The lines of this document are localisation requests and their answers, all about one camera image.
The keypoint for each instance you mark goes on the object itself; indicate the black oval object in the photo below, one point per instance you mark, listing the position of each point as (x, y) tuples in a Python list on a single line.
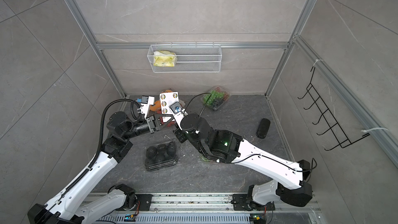
[(263, 128)]

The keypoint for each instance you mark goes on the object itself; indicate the black fruit box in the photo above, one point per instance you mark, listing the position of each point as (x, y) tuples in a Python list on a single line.
[(161, 156)]

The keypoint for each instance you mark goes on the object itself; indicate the black hook rack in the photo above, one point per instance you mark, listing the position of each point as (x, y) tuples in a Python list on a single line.
[(326, 116)]

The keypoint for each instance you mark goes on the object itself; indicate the yellow packet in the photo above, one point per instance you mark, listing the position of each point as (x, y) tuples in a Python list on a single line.
[(164, 58)]

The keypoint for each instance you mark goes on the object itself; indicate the purple grape box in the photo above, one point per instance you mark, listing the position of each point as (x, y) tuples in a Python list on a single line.
[(203, 158)]

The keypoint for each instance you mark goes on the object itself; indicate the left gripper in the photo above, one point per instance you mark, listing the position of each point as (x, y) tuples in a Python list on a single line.
[(152, 122)]

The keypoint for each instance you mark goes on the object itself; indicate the green grape box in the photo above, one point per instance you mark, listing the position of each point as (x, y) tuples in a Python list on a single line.
[(215, 98)]

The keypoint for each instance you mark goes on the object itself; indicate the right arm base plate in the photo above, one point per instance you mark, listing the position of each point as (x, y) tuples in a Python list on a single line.
[(242, 202)]

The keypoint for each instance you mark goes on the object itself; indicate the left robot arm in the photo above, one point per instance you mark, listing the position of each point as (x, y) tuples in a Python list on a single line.
[(66, 208)]

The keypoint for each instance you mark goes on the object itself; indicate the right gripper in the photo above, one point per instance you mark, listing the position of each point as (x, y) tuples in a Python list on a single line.
[(180, 135)]

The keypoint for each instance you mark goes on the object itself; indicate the white sticker sheet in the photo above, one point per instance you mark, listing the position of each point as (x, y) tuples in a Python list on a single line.
[(166, 100)]

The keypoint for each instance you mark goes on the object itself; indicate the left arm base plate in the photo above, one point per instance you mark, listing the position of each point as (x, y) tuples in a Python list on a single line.
[(144, 201)]

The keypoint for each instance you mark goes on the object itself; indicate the white wire basket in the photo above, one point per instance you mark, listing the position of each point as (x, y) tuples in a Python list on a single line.
[(191, 58)]

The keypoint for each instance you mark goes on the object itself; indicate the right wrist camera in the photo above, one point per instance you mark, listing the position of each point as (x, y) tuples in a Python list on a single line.
[(178, 112)]

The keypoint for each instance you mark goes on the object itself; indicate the orange shark plush toy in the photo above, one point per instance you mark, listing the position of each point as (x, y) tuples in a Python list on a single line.
[(157, 105)]

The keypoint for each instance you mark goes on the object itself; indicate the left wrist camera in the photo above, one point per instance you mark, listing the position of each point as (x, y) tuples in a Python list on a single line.
[(145, 103)]

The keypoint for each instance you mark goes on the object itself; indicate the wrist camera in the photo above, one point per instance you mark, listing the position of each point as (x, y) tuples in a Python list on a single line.
[(145, 103), (178, 112)]

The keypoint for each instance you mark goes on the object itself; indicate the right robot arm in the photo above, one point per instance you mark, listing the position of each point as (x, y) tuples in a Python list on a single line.
[(288, 179)]

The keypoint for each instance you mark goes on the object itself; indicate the strawberry box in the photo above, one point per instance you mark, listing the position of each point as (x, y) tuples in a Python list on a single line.
[(167, 122)]

